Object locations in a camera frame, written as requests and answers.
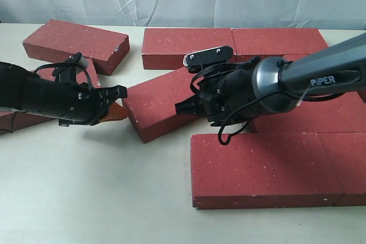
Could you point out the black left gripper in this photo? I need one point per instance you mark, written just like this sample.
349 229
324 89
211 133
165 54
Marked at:
75 104

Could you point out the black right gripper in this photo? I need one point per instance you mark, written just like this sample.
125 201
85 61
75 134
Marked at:
230 87

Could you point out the red brick with white chip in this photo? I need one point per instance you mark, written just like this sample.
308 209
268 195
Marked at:
150 105

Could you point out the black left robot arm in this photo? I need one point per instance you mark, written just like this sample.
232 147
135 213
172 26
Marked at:
13 79

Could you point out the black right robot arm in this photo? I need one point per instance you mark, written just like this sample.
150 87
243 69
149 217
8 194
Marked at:
279 85

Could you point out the red brick right third row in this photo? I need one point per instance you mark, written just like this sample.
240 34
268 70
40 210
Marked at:
345 114

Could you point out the red brick right second row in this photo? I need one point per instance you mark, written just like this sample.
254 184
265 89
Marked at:
293 58

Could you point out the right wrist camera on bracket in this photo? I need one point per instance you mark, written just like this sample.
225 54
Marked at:
199 60

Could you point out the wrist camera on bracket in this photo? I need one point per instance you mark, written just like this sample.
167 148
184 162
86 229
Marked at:
199 60
74 65

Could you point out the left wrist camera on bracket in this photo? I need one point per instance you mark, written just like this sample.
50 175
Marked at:
74 65

